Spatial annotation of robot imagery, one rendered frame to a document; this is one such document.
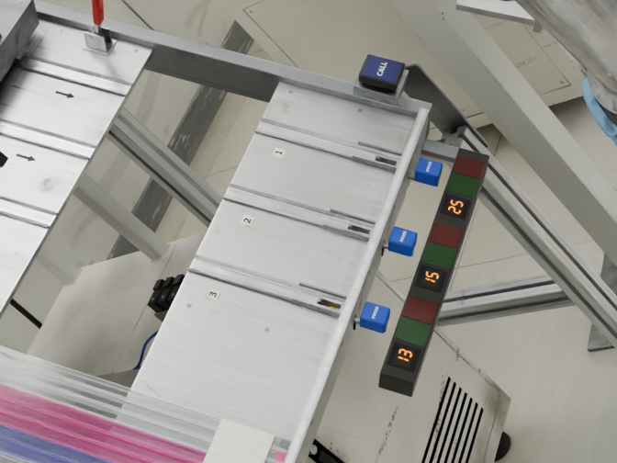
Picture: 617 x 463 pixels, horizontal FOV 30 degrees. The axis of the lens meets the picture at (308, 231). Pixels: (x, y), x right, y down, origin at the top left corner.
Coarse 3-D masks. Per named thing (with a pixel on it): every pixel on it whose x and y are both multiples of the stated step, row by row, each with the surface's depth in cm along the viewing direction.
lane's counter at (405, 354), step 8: (400, 344) 130; (392, 352) 129; (400, 352) 129; (408, 352) 129; (416, 352) 129; (392, 360) 129; (400, 360) 129; (408, 360) 129; (416, 360) 129; (408, 368) 128
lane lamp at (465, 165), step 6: (462, 156) 145; (456, 162) 145; (462, 162) 145; (468, 162) 145; (474, 162) 145; (480, 162) 145; (456, 168) 144; (462, 168) 144; (468, 168) 144; (474, 168) 144; (480, 168) 144; (462, 174) 144; (468, 174) 144; (474, 174) 144; (480, 174) 144
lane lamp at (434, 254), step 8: (432, 248) 137; (440, 248) 137; (448, 248) 137; (424, 256) 137; (432, 256) 137; (440, 256) 137; (448, 256) 137; (432, 264) 136; (440, 264) 136; (448, 264) 136
